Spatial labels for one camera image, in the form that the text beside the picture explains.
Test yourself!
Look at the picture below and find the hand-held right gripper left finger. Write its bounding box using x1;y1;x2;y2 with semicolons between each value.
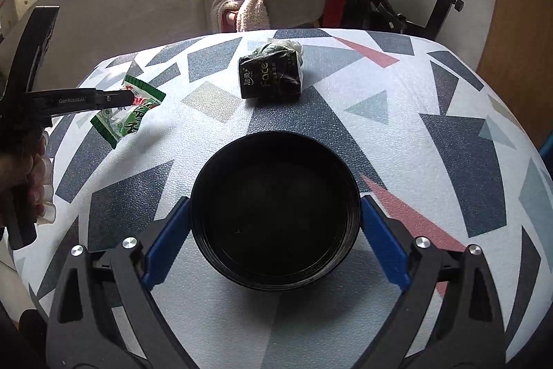
45;196;195;369

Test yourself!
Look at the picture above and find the person's left hand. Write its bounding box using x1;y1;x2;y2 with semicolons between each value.
0;129;56;223

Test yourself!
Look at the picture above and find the black round bowl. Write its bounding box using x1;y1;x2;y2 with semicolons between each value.
190;131;361;291

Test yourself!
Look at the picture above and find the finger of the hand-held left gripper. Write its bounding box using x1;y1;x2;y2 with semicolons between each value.
96;89;135;109

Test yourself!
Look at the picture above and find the black tissue packet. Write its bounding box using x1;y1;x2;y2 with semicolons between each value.
238;51;302;101

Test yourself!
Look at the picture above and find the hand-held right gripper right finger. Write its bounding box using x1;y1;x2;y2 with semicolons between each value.
360;194;508;369

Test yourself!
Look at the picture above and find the green snack wrapper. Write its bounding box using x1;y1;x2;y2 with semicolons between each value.
90;74;167;149

